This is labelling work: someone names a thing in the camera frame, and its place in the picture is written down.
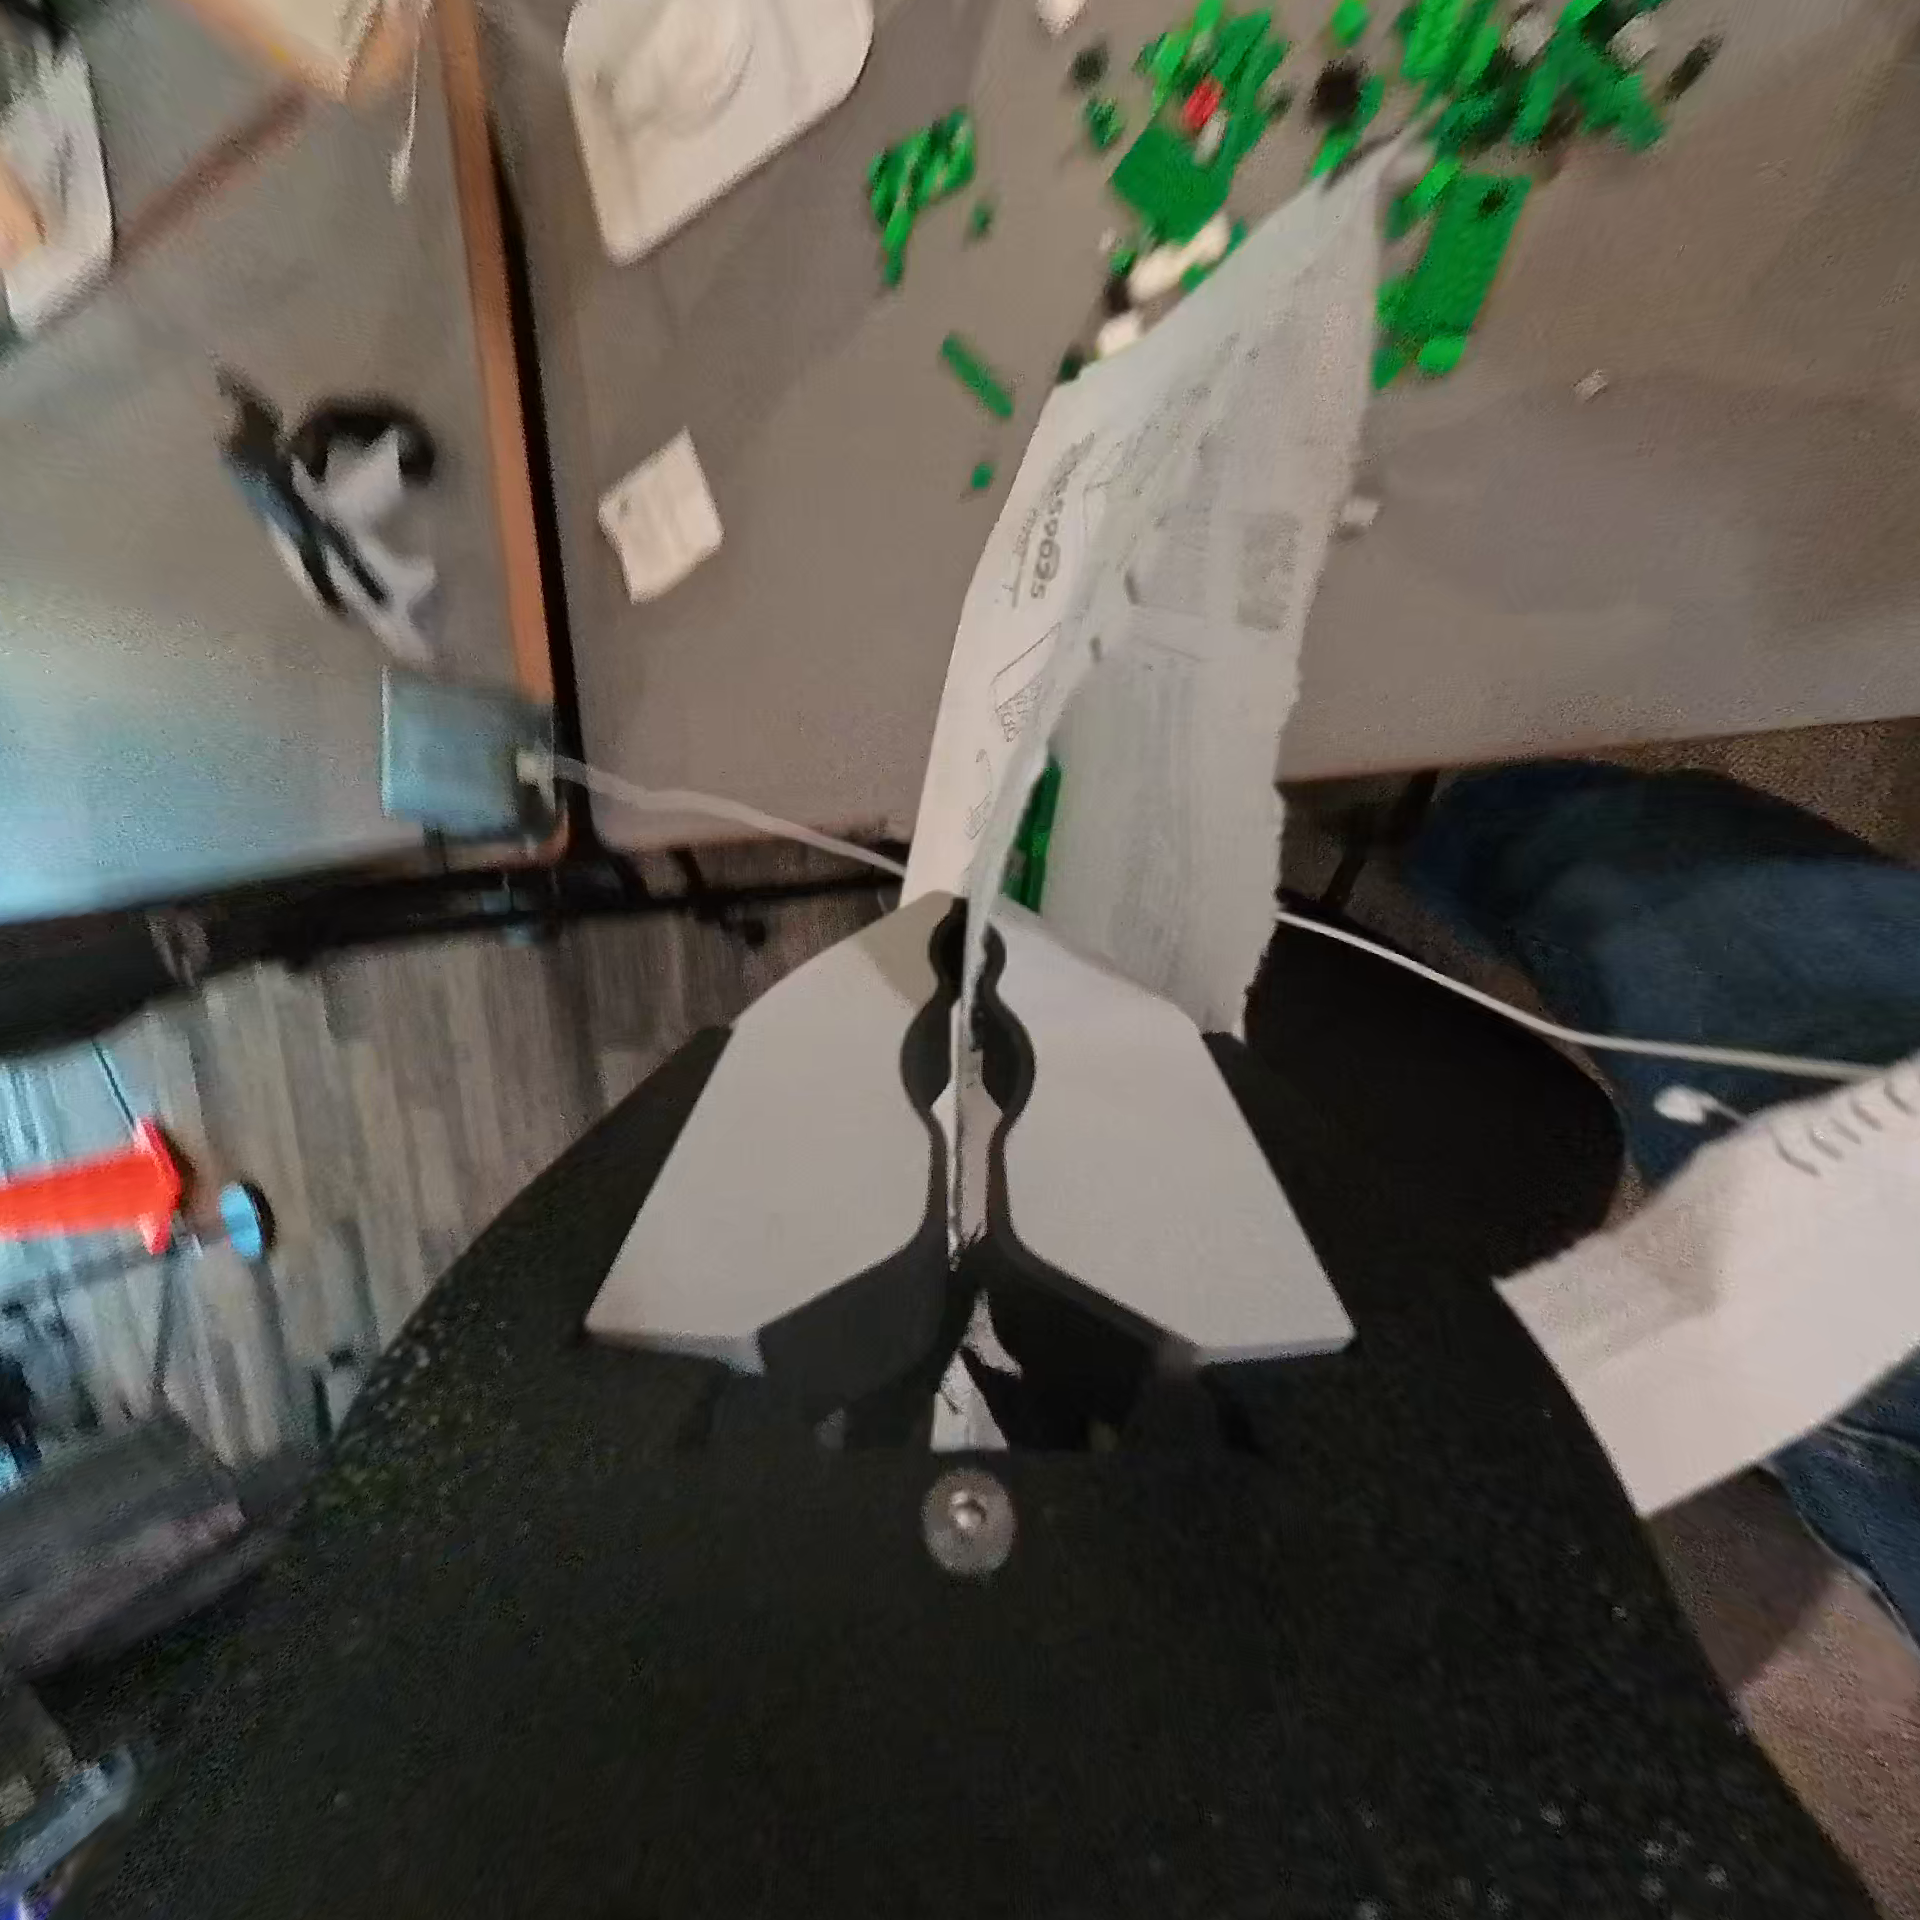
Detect black and white device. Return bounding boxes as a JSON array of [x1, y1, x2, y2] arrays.
[[215, 373, 448, 665]]

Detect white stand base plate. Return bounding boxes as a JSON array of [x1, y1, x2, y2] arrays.
[[560, 0, 878, 269]]

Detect grey table with wooden edge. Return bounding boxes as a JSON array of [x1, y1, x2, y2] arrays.
[[0, 0, 577, 921]]

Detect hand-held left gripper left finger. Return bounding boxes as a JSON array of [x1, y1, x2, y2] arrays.
[[585, 895, 970, 1372]]

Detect orange-red handle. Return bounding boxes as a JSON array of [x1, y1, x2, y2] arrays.
[[0, 1115, 193, 1257]]

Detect green mosaic plate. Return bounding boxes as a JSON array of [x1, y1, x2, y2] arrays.
[[865, 113, 978, 287]]

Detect small torn paper scrap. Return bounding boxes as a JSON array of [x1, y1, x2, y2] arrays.
[[594, 426, 727, 605]]

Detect person's blue jeans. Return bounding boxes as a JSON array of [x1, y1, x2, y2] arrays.
[[1423, 761, 1920, 1642]]

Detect grey metal box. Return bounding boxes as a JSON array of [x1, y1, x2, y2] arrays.
[[383, 665, 560, 844]]

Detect white printed paper bag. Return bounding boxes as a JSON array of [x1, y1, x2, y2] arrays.
[[906, 141, 1392, 1450]]

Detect white cable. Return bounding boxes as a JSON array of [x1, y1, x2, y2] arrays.
[[516, 748, 1920, 1130]]

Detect pile of green bricks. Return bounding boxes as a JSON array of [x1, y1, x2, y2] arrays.
[[1063, 0, 1722, 395]]

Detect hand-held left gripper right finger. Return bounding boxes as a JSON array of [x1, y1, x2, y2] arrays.
[[971, 907, 1358, 1382]]

